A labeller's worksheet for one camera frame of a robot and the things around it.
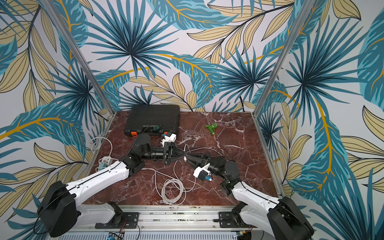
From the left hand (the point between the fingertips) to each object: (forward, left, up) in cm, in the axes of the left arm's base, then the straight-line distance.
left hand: (185, 156), depth 65 cm
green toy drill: (+39, -17, -27) cm, 50 cm away
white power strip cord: (+22, +61, -28) cm, 71 cm away
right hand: (-2, +2, 0) cm, 3 cm away
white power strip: (+10, +48, -25) cm, 55 cm away
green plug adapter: (+4, +47, -21) cm, 52 cm away
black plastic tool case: (+40, +24, -21) cm, 51 cm away
